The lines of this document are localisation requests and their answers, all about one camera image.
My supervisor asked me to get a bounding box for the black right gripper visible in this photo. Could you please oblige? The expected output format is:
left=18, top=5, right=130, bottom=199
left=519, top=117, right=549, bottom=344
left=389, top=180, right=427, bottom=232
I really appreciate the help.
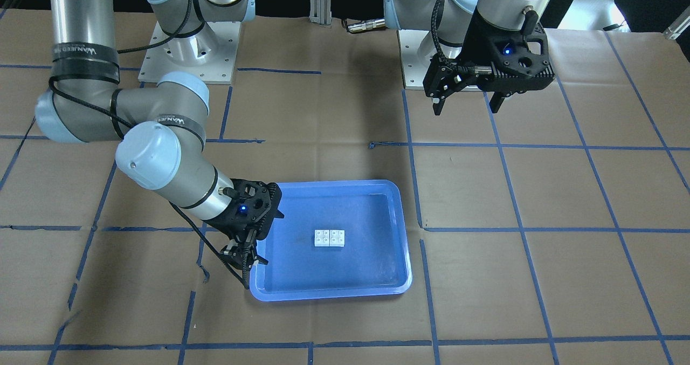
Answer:
left=205, top=179, right=285, bottom=272

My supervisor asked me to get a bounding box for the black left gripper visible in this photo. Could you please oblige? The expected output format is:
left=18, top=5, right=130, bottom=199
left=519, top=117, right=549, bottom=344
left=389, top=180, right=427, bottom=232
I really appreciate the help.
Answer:
left=422, top=15, right=555, bottom=116

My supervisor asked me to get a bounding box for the white block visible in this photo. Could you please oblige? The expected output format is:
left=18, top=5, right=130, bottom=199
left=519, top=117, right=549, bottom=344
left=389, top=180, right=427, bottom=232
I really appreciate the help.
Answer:
left=329, top=229, right=346, bottom=247
left=313, top=229, right=330, bottom=247

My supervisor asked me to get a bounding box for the blue plastic tray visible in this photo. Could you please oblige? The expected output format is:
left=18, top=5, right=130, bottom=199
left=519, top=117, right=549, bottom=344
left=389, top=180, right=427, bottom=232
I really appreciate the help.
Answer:
left=250, top=179, right=412, bottom=302

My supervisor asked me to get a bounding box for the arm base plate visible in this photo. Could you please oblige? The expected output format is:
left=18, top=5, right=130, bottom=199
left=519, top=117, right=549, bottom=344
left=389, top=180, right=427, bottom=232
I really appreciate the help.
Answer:
left=138, top=22, right=242, bottom=85
left=397, top=29, right=437, bottom=90

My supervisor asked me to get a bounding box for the aluminium frame post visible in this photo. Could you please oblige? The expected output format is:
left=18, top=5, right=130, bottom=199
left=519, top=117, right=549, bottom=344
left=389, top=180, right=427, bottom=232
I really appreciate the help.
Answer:
left=308, top=0, right=332, bottom=28

